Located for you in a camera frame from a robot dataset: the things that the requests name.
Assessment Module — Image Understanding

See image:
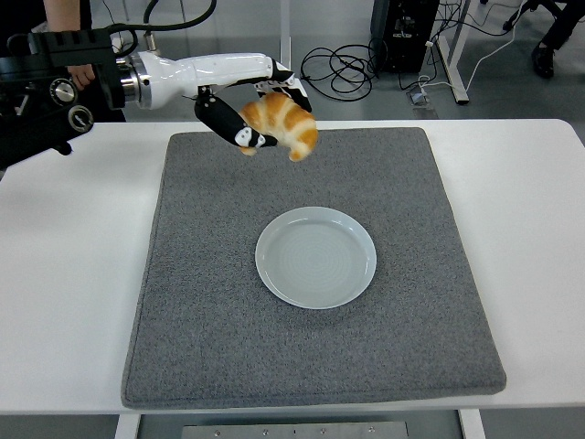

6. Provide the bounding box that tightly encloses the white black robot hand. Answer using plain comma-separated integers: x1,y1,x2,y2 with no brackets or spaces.
135,49,314,150

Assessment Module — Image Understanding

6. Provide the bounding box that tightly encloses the golden croissant bread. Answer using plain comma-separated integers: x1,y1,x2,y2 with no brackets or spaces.
238,91,319,162

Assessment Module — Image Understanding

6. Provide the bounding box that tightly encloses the pale grey round plate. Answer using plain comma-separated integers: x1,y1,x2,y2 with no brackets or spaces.
254,206,378,311

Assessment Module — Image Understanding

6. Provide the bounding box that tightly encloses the grey metal plate with screws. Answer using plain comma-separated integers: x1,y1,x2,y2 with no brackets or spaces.
181,421,410,439

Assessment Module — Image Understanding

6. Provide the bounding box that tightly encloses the person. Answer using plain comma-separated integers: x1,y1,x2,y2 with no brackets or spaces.
0,0,127,123

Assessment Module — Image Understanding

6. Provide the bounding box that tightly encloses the straight white desk leg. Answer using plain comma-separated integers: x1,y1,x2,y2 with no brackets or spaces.
278,0,293,108

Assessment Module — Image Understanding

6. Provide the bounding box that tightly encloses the person's hand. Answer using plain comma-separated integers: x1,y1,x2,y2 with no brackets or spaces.
68,63,100,91

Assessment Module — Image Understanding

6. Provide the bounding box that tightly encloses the black computer tower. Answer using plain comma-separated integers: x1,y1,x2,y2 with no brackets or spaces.
369,0,440,75

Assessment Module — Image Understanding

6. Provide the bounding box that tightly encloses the silver floor socket box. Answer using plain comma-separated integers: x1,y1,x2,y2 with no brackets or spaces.
406,89,435,110

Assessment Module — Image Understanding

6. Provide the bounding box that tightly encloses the slanted white desk leg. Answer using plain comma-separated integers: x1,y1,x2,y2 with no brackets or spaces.
436,0,472,105

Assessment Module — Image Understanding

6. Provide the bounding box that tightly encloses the grey fabric mat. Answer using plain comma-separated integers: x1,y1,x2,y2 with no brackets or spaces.
119,126,507,412

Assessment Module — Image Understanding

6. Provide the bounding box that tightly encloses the black office chair base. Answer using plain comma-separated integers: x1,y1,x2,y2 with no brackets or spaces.
502,0,568,32

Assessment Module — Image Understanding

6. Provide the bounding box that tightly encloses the seated person's leg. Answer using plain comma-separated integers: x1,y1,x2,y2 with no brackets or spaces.
530,0,585,79

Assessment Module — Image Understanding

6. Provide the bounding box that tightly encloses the white table leg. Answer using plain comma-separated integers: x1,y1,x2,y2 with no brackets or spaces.
113,414,142,439
459,409,486,439

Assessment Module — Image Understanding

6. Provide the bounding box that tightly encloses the coiled black cable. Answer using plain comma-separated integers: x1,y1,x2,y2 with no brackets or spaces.
300,43,380,102

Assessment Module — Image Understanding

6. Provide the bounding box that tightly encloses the white cable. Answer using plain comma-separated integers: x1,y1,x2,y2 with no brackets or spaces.
418,0,527,92

